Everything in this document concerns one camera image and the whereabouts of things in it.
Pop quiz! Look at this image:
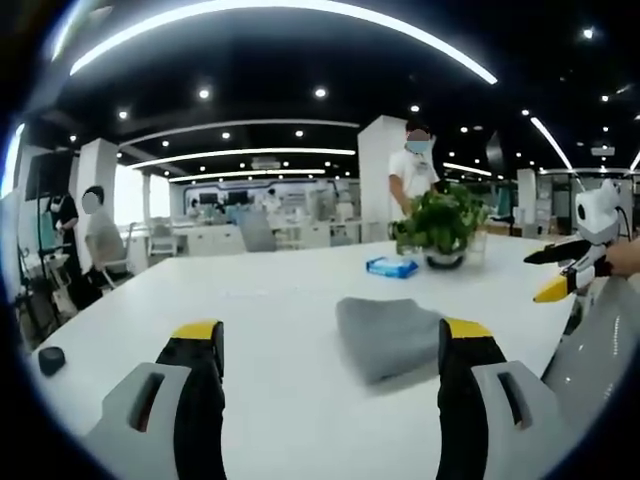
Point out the green potted plant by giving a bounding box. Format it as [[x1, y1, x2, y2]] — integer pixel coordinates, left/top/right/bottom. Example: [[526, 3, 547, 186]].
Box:
[[393, 186, 492, 255]]

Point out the person's right hand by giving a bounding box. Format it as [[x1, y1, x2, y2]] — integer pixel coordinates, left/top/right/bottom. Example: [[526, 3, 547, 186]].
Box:
[[605, 238, 640, 278]]

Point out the blue wet wipes pack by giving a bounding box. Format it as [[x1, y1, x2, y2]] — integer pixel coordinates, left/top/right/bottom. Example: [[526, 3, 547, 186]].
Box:
[[365, 255, 421, 280]]

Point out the small black round object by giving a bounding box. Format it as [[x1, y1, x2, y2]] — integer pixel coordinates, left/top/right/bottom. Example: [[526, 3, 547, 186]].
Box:
[[38, 346, 67, 377]]

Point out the grey towel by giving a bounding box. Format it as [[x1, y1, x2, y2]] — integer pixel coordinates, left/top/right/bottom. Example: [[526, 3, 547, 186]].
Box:
[[335, 296, 452, 386]]

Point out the white plant pot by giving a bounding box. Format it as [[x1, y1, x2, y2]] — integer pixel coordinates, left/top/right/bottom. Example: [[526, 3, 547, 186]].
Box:
[[423, 248, 467, 272]]

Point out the black monitor screen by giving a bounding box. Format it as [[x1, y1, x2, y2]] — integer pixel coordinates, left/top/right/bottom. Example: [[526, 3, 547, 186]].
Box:
[[25, 148, 77, 202]]

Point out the clear glass vase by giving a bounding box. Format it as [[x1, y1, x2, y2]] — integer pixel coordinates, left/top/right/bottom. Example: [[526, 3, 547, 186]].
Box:
[[466, 230, 489, 264]]

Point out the grey office chair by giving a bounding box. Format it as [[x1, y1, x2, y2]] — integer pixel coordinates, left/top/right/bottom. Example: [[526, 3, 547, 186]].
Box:
[[238, 209, 278, 254]]

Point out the white office chair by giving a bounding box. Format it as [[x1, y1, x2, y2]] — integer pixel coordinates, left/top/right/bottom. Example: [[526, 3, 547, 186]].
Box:
[[147, 223, 177, 257]]

